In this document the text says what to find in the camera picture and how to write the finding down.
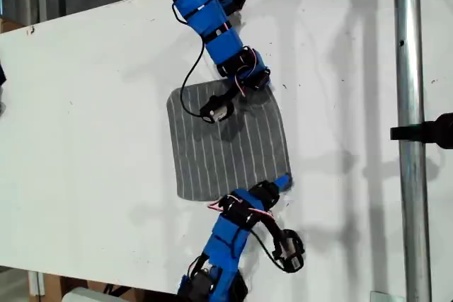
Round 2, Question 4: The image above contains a grey striped towel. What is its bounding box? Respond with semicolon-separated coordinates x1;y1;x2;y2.
166;81;294;202

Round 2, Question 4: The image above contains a white box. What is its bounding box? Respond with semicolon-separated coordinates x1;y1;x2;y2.
62;286;137;302

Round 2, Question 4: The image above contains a brown cardboard box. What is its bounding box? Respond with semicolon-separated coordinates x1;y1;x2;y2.
0;17;26;35

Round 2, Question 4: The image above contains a camera black stalk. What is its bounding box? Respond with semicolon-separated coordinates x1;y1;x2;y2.
253;215;284;246
212;84;243;105

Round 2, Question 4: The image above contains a camera black cable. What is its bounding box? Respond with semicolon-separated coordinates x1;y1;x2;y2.
179;35;208;119
251;230;287;273

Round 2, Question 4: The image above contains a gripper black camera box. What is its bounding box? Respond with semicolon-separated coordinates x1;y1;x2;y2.
272;229;306;274
200;95;235;124

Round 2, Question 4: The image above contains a black post clamp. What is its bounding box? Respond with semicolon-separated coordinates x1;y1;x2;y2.
389;112;453;150

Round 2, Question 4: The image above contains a steel post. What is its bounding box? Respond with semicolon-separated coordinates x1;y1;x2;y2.
391;0;433;302

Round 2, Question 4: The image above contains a white table leg bracket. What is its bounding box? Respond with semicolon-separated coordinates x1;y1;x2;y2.
27;269;46;296

